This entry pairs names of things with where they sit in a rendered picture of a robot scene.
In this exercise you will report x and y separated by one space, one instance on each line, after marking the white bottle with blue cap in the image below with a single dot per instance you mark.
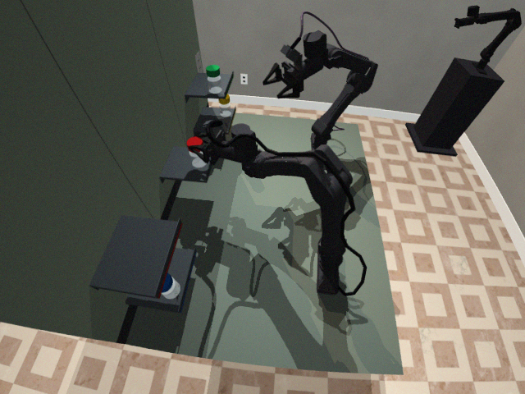
171 288

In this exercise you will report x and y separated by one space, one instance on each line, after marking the clear bottle with red cap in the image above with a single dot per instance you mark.
195 159

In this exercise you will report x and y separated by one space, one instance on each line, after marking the clear bottle with green cap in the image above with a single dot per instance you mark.
214 80

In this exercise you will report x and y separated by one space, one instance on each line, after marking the clear glass bottle with yellow cap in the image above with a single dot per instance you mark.
225 106

